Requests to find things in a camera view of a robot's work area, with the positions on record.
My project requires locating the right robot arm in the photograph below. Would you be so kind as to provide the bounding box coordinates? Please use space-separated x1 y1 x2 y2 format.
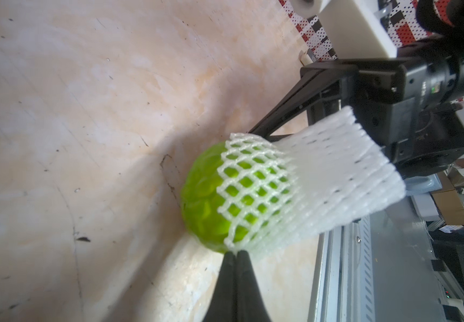
252 1 464 178

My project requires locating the green custard apple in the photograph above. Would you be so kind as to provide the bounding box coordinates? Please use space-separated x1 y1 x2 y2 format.
181 139 291 254

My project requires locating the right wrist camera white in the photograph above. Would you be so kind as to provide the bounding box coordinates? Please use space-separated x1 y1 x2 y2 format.
292 0 398 60

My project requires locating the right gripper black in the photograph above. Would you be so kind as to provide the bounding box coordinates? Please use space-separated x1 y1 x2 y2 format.
249 37 464 177

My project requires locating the brown cardboard box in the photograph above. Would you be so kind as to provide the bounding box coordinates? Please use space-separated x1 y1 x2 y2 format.
431 172 464 225

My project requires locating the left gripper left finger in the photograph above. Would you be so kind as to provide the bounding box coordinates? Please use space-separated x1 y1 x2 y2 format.
203 252 237 322

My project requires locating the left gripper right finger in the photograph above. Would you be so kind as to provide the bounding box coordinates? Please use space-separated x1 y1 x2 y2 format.
235 250 271 322

